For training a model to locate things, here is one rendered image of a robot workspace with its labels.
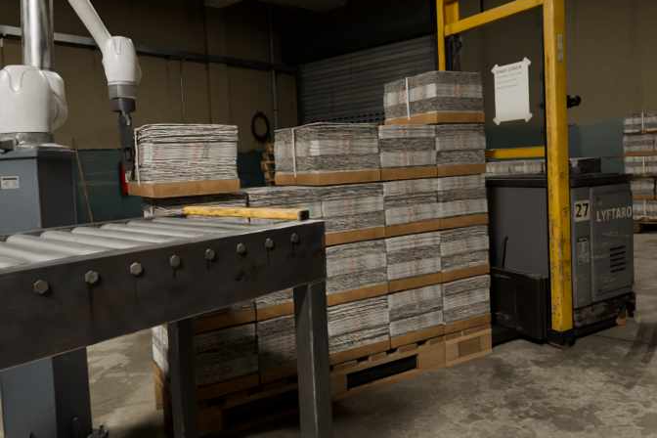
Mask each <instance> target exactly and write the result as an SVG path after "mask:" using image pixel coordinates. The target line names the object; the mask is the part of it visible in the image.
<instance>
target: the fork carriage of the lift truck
mask: <svg viewBox="0 0 657 438"><path fill-rule="evenodd" d="M485 274H486V275H490V277H491V278H490V279H491V284H490V287H489V290H490V291H489V292H490V293H489V294H490V307H491V308H490V309H491V311H490V313H491V322H490V324H491V326H496V325H499V324H502V325H505V326H509V327H512V328H515V332H516V333H519V334H522V335H526V336H529V337H532V338H535V339H539V340H541V339H542V338H547V309H546V276H545V275H540V274H534V273H529V272H523V271H518V270H512V269H507V268H502V267H497V266H491V265H490V273H485Z"/></svg>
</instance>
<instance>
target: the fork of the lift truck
mask: <svg viewBox="0 0 657 438"><path fill-rule="evenodd" d="M491 329H492V332H491V334H492V344H493V343H496V342H499V341H502V340H506V339H509V338H512V337H515V336H517V333H516V332H515V328H512V327H509V326H505V325H502V324H499V325H496V326H492V327H491ZM414 367H416V355H412V356H409V357H405V358H402V359H398V360H395V361H392V362H388V363H385V364H381V365H378V366H374V367H371V368H367V369H364V370H360V371H357V372H351V373H348V374H347V385H351V384H356V383H359V382H363V381H367V380H370V379H374V378H378V377H381V376H385V375H389V374H392V373H395V372H401V371H404V370H407V369H411V368H414Z"/></svg>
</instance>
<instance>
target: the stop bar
mask: <svg viewBox="0 0 657 438"><path fill-rule="evenodd" d="M184 214H186V215H205V216H226V217H245V218H265V219H285V220H306V219H309V210H305V209H273V208H239V207H207V206H188V207H184Z"/></svg>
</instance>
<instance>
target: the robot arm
mask: <svg viewBox="0 0 657 438"><path fill-rule="evenodd" d="M68 2H69V3H70V5H71V6H72V8H73V9H74V10H75V12H76V13H77V15H78V16H79V17H80V18H81V20H82V21H83V23H84V24H85V25H86V27H87V28H88V30H89V31H90V33H91V34H92V36H93V37H94V39H95V41H96V42H97V44H98V46H99V47H100V49H101V51H102V53H103V60H102V64H103V66H104V68H105V72H106V76H107V79H108V86H109V98H110V99H111V100H113V101H111V106H112V111H113V112H119V118H118V119H117V121H118V123H117V124H118V128H119V137H120V146H121V150H122V164H123V171H124V170H133V160H132V147H133V146H132V117H130V113H129V112H134V111H136V106H135V101H133V100H136V99H137V85H138V83H139V82H140V80H141V77H142V72H141V69H140V67H139V65H138V58H137V56H136V50H135V48H134V45H133V43H132V41H131V39H129V38H126V37H122V36H114V37H111V36H110V34H109V33H108V31H107V29H106V28H105V26H104V25H103V23H102V21H101V20H100V18H99V16H98V15H97V13H96V11H95V10H94V8H93V6H92V5H91V3H90V1H89V0H68ZM21 21H22V66H5V67H4V68H3V69H2V70H1V71H0V152H11V151H28V150H50V151H69V147H66V146H61V145H57V144H56V143H55V139H54V131H56V130H57V129H59V128H60V127H62V126H63V125H64V123H65V122H66V119H67V106H66V94H65V86H64V81H63V80H62V79H61V78H60V76H59V75H58V74H57V73H55V54H54V23H53V0H21Z"/></svg>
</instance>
